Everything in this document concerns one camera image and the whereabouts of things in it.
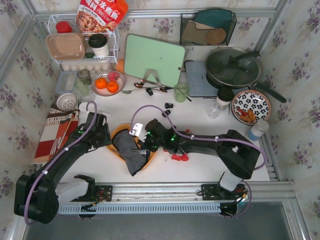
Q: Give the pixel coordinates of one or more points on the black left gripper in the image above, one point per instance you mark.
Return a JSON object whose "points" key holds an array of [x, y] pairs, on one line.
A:
{"points": [[100, 121]]}

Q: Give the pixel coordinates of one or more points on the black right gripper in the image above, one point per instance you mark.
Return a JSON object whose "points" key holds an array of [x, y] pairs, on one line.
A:
{"points": [[145, 144]]}

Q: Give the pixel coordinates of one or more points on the orange storage basket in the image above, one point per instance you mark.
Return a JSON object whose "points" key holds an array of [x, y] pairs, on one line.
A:
{"points": [[112, 148]]}

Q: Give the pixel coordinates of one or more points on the grey blue cloth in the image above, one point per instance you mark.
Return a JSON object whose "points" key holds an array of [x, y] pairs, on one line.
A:
{"points": [[134, 157]]}

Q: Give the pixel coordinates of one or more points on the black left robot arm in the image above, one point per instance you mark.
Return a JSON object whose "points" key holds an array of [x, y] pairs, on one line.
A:
{"points": [[38, 196]]}

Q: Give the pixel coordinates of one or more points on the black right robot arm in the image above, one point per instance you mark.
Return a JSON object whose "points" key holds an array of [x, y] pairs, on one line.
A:
{"points": [[237, 153]]}

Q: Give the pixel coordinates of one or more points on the clear storage box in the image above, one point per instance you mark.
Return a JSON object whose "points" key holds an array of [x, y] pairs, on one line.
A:
{"points": [[66, 82]]}

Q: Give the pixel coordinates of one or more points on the coffee cup black lid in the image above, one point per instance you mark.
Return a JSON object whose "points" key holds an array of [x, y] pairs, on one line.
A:
{"points": [[224, 97]]}

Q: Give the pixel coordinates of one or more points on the black capsule top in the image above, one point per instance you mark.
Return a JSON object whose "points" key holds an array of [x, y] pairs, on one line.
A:
{"points": [[168, 105]]}

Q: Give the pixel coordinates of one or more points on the striped cloth mat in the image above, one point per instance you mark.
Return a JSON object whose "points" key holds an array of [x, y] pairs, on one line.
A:
{"points": [[58, 126]]}

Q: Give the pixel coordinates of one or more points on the orange right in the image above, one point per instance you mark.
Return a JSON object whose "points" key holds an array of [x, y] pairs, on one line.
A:
{"points": [[112, 87]]}

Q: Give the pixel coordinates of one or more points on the orange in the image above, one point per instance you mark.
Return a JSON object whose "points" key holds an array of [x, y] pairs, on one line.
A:
{"points": [[112, 87], [101, 83]]}

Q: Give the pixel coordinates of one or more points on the orange left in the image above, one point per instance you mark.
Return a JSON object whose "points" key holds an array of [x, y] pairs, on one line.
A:
{"points": [[101, 83]]}

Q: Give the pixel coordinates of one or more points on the green glass cup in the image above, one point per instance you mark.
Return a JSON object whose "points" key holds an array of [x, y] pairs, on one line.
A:
{"points": [[181, 91]]}

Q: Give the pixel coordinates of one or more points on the fruit bowl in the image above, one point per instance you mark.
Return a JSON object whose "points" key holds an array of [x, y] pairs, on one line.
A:
{"points": [[104, 92]]}

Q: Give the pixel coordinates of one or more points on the grey glass jar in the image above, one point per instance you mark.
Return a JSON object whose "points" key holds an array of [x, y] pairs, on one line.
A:
{"points": [[83, 83]]}

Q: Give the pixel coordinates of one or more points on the copper spoon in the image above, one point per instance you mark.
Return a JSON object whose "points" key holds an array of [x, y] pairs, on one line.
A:
{"points": [[153, 88]]}

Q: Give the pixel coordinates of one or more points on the peach in bowl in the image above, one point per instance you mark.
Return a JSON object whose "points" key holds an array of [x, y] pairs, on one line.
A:
{"points": [[113, 76]]}

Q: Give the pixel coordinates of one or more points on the clear plastic cup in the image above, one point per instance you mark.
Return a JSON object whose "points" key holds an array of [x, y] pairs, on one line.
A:
{"points": [[213, 110]]}

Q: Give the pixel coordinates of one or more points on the grey induction cooker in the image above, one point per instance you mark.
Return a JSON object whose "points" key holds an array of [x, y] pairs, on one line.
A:
{"points": [[198, 85]]}

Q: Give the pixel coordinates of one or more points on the egg tray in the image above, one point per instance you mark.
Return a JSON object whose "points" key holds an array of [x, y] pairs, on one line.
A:
{"points": [[92, 67]]}

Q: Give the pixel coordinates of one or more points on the orange sponge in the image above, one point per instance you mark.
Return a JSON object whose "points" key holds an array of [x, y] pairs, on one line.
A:
{"points": [[120, 66]]}

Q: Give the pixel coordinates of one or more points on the green cutting board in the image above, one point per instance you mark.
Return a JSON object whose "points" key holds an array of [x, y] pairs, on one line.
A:
{"points": [[144, 53]]}

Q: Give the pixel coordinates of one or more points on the white cup black lid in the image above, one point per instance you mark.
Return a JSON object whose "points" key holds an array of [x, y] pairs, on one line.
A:
{"points": [[99, 44]]}

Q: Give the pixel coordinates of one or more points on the fried food pieces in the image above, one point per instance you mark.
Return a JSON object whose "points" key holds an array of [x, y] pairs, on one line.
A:
{"points": [[247, 116]]}

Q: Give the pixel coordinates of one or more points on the beige lunch box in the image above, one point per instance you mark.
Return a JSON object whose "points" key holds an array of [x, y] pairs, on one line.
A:
{"points": [[66, 46]]}

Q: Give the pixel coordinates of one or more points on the flower patterned plate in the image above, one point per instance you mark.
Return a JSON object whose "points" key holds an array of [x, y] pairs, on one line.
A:
{"points": [[251, 100]]}

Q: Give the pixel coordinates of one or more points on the black frying pan with lid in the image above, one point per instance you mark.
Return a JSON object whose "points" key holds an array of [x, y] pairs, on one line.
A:
{"points": [[235, 68]]}

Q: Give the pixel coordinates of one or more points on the water bottle silver cap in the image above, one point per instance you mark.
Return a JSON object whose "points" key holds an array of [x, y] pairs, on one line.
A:
{"points": [[257, 130]]}

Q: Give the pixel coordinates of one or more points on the red jar lid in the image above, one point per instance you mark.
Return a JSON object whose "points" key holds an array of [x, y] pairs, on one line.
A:
{"points": [[63, 27]]}

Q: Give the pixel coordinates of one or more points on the round cork coaster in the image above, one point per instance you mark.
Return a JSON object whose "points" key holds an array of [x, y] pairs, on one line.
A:
{"points": [[216, 36]]}

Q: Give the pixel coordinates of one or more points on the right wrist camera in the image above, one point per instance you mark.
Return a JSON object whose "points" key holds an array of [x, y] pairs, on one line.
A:
{"points": [[138, 130]]}

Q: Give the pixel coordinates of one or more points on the white wire rack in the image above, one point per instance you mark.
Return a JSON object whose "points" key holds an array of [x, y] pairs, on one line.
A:
{"points": [[89, 57]]}

